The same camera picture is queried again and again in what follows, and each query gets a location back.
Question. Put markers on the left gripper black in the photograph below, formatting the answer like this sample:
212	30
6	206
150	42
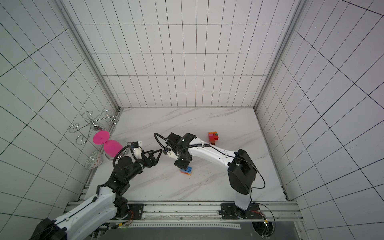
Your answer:
154	161

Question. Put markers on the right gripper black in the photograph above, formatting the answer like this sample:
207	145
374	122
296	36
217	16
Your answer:
182	162

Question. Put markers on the light blue lego brick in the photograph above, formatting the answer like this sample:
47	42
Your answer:
188	170

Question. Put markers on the long red lego brick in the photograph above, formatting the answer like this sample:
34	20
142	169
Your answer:
216	138

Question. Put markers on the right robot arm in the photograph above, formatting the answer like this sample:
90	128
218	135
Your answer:
238	164

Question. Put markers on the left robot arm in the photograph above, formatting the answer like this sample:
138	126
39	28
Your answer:
107	203

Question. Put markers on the patterned white mug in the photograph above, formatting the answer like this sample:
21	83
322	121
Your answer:
94	160

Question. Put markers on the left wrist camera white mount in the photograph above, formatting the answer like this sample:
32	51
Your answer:
136	150

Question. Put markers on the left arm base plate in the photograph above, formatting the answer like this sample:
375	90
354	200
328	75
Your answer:
130	212

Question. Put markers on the silver wire cup rack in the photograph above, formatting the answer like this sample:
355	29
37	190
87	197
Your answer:
93	125

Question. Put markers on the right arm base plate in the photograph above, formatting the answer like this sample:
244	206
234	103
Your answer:
240	211

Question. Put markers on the aluminium mounting rail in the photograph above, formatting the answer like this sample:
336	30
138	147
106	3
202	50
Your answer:
211	212

